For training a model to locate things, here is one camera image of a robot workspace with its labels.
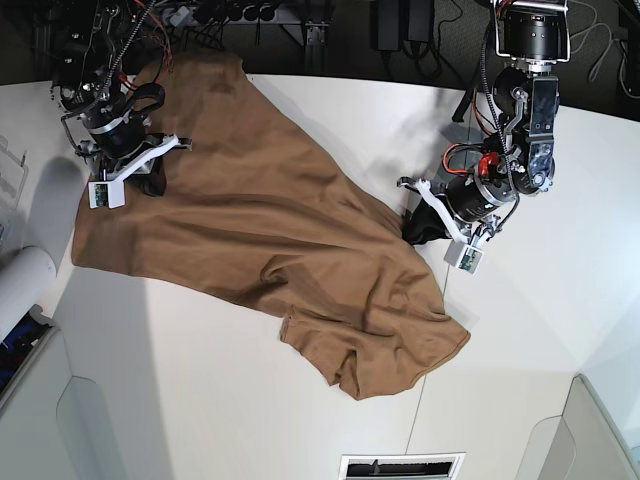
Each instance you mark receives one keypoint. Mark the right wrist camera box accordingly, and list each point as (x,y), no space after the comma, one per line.
(109,194)

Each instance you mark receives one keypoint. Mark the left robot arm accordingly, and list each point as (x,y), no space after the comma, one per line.
(522,42)

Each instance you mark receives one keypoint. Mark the clear plastic container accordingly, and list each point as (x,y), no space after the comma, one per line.
(14,173)

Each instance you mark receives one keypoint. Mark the black power adapter right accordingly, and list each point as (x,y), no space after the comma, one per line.
(420,20)

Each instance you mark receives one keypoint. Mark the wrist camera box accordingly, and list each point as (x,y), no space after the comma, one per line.
(463,256)
(109,194)

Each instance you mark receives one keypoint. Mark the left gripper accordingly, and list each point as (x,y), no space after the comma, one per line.
(463,210)

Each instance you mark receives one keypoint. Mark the white cylinder roll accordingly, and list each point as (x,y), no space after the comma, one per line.
(23,281)

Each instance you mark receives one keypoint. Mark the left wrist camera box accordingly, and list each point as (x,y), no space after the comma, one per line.
(463,256)

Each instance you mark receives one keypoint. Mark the brown t-shirt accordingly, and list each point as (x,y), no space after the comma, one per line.
(256,213)

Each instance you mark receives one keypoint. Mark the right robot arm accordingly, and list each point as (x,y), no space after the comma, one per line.
(94,78)

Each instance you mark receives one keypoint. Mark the aluminium frame post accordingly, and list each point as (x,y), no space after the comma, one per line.
(312,19)

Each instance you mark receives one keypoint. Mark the black power adapter left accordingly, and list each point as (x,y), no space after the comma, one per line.
(385,25)

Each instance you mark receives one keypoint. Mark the black power adapter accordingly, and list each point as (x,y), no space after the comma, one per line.
(385,25)
(420,20)

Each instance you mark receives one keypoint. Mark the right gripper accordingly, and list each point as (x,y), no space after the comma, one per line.
(116,141)

